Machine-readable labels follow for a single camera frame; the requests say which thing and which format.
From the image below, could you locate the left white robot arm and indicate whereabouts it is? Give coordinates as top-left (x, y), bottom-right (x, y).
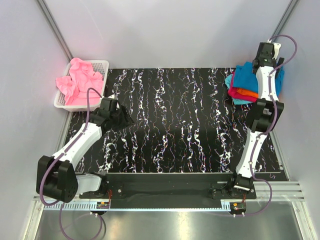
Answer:
top-left (36, 97), bottom-right (134, 206)

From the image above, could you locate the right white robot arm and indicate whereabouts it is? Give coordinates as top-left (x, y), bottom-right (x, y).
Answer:
top-left (227, 41), bottom-right (284, 199)

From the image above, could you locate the orange folded t-shirt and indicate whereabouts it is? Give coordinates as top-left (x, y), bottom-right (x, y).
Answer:
top-left (236, 88), bottom-right (259, 98)

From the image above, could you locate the light blue folded t-shirt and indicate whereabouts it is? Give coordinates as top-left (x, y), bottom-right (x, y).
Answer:
top-left (224, 74), bottom-right (252, 105)

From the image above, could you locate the pink t-shirt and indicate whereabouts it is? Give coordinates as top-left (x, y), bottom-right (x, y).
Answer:
top-left (55, 58), bottom-right (105, 107)

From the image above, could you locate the magenta folded t-shirt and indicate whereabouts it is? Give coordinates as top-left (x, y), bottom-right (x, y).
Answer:
top-left (228, 72), bottom-right (257, 103)

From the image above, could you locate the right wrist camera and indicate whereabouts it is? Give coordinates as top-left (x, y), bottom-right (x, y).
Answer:
top-left (267, 39), bottom-right (282, 60)

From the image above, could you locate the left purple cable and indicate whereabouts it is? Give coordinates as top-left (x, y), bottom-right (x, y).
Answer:
top-left (39, 87), bottom-right (107, 240)

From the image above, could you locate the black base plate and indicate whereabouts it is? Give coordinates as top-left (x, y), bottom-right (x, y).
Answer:
top-left (80, 173), bottom-right (257, 211)

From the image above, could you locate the aluminium rail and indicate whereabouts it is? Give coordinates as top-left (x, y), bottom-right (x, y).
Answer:
top-left (44, 181), bottom-right (304, 214)

